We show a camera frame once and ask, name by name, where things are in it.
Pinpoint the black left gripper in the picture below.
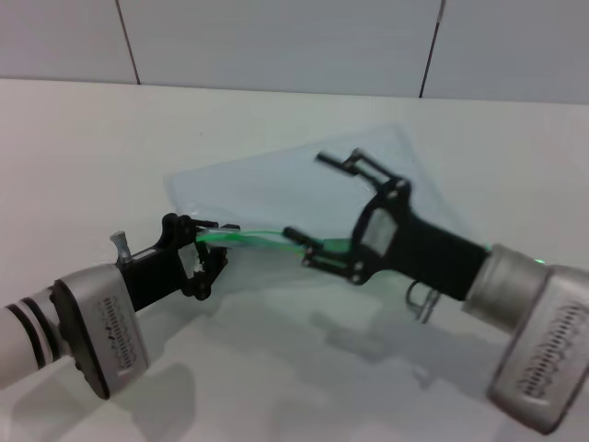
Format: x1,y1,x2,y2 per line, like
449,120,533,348
117,212,240,312

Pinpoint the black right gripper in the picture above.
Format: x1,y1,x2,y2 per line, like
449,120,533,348
282,147,490,303

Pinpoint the clear green-zipper document bag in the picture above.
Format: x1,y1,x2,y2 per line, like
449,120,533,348
165,120,470,289

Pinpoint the metal plug on left gripper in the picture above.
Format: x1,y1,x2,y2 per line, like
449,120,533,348
109,229,133,267

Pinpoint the cable loop on right gripper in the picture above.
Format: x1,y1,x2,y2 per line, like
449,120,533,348
404,280,439,323

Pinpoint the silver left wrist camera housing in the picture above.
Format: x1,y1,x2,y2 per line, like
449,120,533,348
51,263,152,401

